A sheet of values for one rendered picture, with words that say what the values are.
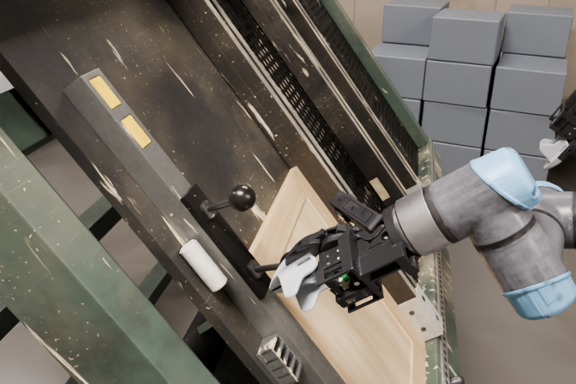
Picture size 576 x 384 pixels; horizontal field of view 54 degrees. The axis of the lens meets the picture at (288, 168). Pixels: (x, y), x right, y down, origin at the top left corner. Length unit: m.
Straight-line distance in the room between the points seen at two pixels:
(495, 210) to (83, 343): 0.48
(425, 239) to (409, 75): 3.37
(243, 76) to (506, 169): 0.75
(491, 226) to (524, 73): 3.28
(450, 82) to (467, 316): 1.59
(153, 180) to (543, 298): 0.53
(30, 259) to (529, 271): 0.54
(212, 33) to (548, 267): 0.85
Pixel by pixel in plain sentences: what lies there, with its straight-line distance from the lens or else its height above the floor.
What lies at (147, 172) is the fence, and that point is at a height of 1.53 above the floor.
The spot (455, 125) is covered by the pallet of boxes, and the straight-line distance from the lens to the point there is 4.05.
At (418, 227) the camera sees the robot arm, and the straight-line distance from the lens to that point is 0.67.
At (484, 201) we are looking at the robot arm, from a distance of 0.65.
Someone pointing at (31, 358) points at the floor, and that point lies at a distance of 3.00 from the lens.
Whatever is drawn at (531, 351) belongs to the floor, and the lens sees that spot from 3.04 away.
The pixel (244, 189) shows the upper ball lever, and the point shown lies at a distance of 0.76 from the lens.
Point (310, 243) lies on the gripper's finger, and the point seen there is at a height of 1.49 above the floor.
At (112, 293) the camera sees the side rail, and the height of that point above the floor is 1.49.
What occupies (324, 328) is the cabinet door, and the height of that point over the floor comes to 1.18.
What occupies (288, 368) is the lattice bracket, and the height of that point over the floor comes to 1.24.
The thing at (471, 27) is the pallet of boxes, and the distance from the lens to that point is 3.88.
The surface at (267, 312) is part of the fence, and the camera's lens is 0.91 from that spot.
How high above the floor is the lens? 1.87
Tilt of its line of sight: 24 degrees down
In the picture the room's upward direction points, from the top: straight up
